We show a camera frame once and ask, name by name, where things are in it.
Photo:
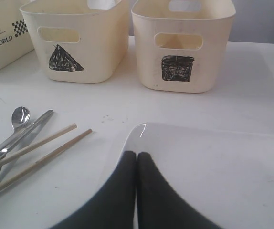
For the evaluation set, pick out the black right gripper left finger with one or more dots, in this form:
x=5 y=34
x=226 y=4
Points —
x=113 y=206

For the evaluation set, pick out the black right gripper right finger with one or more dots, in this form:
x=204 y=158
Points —
x=159 y=206

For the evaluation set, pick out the steel table knife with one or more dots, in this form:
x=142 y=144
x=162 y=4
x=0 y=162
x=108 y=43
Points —
x=24 y=133

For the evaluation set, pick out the white square plate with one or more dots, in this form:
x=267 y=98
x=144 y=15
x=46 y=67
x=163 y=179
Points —
x=226 y=176

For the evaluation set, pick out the wooden chopstick right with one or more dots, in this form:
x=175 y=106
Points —
x=44 y=160

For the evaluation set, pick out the steel spoon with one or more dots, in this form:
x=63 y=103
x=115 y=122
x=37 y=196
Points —
x=19 y=120

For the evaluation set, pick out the cream bin with square mark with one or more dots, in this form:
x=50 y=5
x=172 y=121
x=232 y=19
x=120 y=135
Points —
x=181 y=50

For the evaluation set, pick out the cream bin with triangle mark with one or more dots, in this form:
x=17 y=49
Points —
x=80 y=41

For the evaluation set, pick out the cream bin with circle mark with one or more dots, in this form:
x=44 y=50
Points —
x=15 y=41

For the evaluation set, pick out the white backdrop curtain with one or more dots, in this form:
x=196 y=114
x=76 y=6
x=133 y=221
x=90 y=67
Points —
x=253 y=22

